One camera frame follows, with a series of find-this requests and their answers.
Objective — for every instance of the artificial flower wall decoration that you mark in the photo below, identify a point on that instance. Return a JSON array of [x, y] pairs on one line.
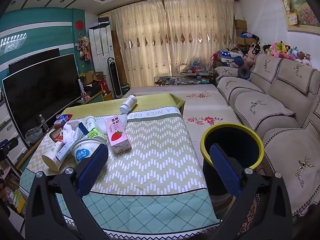
[[83, 46]]

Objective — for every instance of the blue star print bag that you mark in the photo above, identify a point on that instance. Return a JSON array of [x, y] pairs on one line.
[[227, 53]]

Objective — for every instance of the white toothpaste box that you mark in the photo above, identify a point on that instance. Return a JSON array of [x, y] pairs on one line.
[[62, 152]]

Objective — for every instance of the black television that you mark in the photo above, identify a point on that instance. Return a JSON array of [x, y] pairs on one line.
[[40, 92]]

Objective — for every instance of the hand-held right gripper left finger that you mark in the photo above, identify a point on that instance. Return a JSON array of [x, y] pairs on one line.
[[92, 170]]

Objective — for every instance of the white drawer cabinet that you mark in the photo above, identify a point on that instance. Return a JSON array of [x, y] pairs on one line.
[[10, 127]]

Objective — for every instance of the patterned green chevron tablecloth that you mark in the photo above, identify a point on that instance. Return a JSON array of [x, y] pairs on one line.
[[155, 155]]

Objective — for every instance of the white floor air conditioner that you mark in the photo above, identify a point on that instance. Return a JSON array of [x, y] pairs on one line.
[[100, 47]]

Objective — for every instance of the framed flower painting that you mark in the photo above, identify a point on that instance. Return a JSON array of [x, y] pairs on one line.
[[302, 10]]

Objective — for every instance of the white plastic bottle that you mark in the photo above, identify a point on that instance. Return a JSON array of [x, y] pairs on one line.
[[128, 103]]

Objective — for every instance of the glass ashtray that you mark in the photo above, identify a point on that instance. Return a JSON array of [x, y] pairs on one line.
[[33, 133]]

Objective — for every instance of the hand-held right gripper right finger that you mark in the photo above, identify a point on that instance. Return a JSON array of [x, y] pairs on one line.
[[225, 170]]

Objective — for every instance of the white pudding cup blue label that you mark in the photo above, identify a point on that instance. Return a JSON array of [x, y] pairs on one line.
[[82, 151]]

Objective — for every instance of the beige sofa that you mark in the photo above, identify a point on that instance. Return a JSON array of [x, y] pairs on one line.
[[262, 107]]

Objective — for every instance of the green label drink bottle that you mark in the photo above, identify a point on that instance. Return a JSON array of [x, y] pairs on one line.
[[91, 127]]

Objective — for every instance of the dark blue bin yellow rim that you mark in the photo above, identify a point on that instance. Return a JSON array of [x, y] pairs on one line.
[[232, 140]]

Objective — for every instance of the red white snack wrapper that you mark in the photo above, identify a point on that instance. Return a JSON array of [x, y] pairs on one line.
[[58, 137]]

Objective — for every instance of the pile of plush toys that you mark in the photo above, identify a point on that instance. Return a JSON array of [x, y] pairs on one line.
[[277, 48]]

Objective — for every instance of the stack of cardboard boxes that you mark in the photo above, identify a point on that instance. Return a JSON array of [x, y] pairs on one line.
[[240, 25]]

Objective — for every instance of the white paper cup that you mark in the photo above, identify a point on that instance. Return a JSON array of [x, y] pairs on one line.
[[51, 158]]

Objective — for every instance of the red round wall ornament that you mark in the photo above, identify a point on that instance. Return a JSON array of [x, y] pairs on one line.
[[79, 25]]

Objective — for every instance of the glass coffee table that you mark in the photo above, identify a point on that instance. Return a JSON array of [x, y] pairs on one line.
[[175, 80]]

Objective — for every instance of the black white tower fan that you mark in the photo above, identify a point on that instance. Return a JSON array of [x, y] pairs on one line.
[[115, 77]]

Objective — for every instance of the floral bed sheet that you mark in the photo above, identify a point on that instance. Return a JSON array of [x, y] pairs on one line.
[[200, 105]]

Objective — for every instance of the red blue snack packet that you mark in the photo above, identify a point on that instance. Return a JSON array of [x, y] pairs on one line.
[[62, 119]]

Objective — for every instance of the open cardboard box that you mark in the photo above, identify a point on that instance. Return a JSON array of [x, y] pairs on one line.
[[93, 76]]

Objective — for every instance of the beige curtains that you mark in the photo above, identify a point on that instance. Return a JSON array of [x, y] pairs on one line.
[[162, 42]]

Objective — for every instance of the clear water bottle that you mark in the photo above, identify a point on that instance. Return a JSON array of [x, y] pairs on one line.
[[44, 124]]

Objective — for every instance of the pink strawberry milk carton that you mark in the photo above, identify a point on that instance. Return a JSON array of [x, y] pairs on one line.
[[116, 132]]

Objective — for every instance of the white tissue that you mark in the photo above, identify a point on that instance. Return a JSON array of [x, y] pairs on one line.
[[68, 132]]

